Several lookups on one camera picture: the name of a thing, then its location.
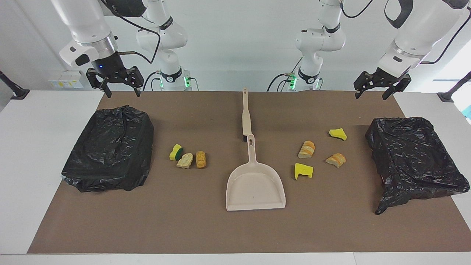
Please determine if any white wall socket box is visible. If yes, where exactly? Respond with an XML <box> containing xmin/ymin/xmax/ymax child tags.
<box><xmin>48</xmin><ymin>71</ymin><xmax>84</xmax><ymax>89</ymax></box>

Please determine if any notched yellow sponge piece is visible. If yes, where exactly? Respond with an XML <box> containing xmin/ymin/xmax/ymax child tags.
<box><xmin>294</xmin><ymin>163</ymin><xmax>314</xmax><ymax>180</ymax></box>

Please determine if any brown table mat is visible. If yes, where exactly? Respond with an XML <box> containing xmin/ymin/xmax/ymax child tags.
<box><xmin>28</xmin><ymin>91</ymin><xmax>471</xmax><ymax>254</ymax></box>

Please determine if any beige hand brush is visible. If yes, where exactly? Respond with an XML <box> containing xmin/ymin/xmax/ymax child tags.
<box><xmin>242</xmin><ymin>88</ymin><xmax>253</xmax><ymax>142</ymax></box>

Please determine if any toasted bread slice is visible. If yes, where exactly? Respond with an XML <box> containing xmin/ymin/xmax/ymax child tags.
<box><xmin>325</xmin><ymin>153</ymin><xmax>346</xmax><ymax>168</ymax></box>

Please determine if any black base power cable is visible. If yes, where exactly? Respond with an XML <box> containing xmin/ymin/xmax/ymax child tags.
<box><xmin>143</xmin><ymin>71</ymin><xmax>162</xmax><ymax>91</ymax></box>
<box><xmin>268</xmin><ymin>57</ymin><xmax>304</xmax><ymax>91</ymax></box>

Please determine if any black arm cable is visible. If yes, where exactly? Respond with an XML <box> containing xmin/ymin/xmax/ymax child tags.
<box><xmin>101</xmin><ymin>0</ymin><xmax>161</xmax><ymax>64</ymax></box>
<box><xmin>340</xmin><ymin>0</ymin><xmax>471</xmax><ymax>65</ymax></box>

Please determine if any black bag lined bin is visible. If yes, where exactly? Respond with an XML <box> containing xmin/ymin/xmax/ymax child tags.
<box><xmin>61</xmin><ymin>105</ymin><xmax>154</xmax><ymax>192</ymax></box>
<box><xmin>365</xmin><ymin>117</ymin><xmax>470</xmax><ymax>215</ymax></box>

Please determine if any beige plastic dustpan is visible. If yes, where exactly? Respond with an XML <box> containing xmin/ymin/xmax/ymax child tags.
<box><xmin>226</xmin><ymin>134</ymin><xmax>286</xmax><ymax>212</ymax></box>

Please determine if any black clamp stand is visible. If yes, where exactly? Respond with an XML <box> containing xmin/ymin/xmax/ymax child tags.
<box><xmin>437</xmin><ymin>72</ymin><xmax>471</xmax><ymax>103</ymax></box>
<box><xmin>0</xmin><ymin>71</ymin><xmax>30</xmax><ymax>100</ymax></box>

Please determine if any pale bread chunk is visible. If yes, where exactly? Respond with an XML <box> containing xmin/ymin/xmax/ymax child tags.
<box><xmin>176</xmin><ymin>153</ymin><xmax>194</xmax><ymax>169</ymax></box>

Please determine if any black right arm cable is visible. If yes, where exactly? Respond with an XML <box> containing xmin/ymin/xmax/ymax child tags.
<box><xmin>101</xmin><ymin>0</ymin><xmax>161</xmax><ymax>64</ymax></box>

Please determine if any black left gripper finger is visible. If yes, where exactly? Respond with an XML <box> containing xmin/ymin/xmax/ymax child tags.
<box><xmin>382</xmin><ymin>75</ymin><xmax>411</xmax><ymax>100</ymax></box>
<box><xmin>354</xmin><ymin>73</ymin><xmax>376</xmax><ymax>99</ymax></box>

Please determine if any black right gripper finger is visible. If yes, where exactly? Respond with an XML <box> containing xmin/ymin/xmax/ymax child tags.
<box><xmin>86</xmin><ymin>68</ymin><xmax>112</xmax><ymax>98</ymax></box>
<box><xmin>123</xmin><ymin>66</ymin><xmax>144</xmax><ymax>97</ymax></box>

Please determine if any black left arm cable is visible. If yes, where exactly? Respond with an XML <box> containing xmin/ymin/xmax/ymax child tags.
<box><xmin>340</xmin><ymin>0</ymin><xmax>471</xmax><ymax>65</ymax></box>

